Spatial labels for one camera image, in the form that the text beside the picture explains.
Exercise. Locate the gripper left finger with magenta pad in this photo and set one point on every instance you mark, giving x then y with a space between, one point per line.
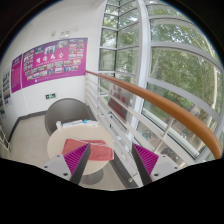
71 165

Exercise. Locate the photo board on left wall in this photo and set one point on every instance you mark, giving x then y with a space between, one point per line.
5 96

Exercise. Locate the grey round chair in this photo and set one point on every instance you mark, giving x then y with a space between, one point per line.
66 110

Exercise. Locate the wooden orange handrail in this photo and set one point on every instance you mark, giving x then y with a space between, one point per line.
177 112

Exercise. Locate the red sign behind railing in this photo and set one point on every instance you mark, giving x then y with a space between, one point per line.
119 99

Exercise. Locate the white metal railing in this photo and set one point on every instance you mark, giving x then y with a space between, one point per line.
136 129

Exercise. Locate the white framed window wall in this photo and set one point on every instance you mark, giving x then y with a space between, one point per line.
151 44

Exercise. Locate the green exit sign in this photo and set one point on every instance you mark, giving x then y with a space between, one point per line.
50 96

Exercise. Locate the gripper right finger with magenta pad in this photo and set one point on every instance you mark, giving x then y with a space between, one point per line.
151 166

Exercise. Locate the round white table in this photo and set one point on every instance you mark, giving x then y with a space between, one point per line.
93 172

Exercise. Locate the pink red towel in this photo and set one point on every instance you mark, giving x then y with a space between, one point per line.
99 150

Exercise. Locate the small magenta wall poster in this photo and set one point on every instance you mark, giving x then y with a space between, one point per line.
16 74

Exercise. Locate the white booklets on table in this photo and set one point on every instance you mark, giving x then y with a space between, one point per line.
61 125

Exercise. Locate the large magenta wall poster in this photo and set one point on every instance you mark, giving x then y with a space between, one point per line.
54 60

